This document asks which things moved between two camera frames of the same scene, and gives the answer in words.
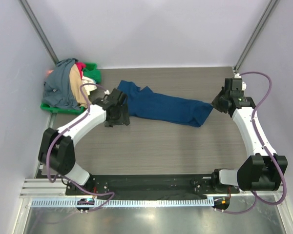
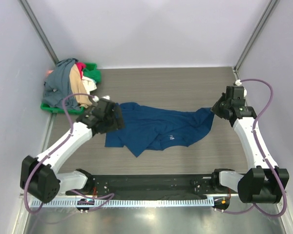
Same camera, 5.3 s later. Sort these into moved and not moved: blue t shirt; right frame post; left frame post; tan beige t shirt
Moved: blue t shirt
Not moved: tan beige t shirt; right frame post; left frame post
